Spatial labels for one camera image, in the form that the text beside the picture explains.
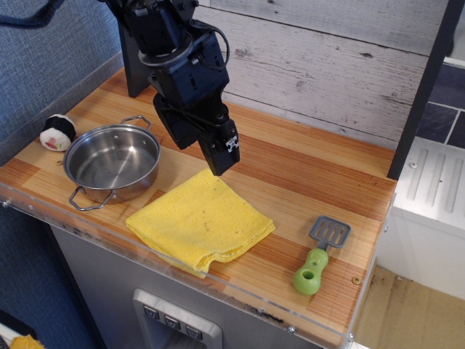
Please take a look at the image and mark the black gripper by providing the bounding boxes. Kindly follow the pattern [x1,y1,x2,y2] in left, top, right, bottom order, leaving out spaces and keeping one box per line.
[150,65,240,176]

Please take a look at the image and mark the green handled grey spatula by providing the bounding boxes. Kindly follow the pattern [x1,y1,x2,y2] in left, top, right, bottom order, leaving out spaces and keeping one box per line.
[293,215,352,295]

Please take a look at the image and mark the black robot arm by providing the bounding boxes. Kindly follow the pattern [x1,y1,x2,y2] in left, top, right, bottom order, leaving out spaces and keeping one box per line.
[106,1,240,176]

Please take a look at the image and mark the yellow folded cloth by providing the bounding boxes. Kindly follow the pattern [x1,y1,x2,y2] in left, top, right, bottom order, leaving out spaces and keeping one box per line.
[125,169,275,278]

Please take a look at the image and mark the stainless steel pot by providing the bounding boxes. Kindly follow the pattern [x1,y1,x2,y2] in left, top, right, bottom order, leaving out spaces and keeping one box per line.
[63,116,161,212]

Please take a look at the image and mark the plush sushi toy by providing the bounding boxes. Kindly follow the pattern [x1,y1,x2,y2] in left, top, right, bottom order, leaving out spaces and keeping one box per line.
[39,114,77,152]

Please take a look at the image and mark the silver dispenser button panel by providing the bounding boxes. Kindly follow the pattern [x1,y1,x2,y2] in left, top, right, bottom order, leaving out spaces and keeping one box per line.
[133,289,223,348]

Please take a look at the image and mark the clear acrylic table guard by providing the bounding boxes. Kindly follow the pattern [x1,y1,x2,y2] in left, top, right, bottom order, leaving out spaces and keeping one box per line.
[1,182,381,348]

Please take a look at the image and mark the white ridged side counter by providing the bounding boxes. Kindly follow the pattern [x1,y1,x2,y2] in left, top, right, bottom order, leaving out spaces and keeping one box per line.
[393,137,464,236]

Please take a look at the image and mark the yellow black object corner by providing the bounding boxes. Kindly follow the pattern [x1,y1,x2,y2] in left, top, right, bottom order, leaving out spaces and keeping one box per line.
[1,328,45,349]

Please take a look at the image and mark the dark grey left post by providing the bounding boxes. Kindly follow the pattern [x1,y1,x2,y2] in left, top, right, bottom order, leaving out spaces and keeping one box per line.
[118,23,151,98]

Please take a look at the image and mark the dark grey post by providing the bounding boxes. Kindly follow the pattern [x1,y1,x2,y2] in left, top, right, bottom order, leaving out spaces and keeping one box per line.
[118,23,151,98]
[387,0,464,180]

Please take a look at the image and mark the black braided cable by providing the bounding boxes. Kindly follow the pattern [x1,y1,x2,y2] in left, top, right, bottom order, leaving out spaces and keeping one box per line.
[0,0,62,28]

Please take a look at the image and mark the dark grey right post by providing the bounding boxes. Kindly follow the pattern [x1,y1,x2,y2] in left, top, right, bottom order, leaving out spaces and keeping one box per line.
[387,0,464,180]

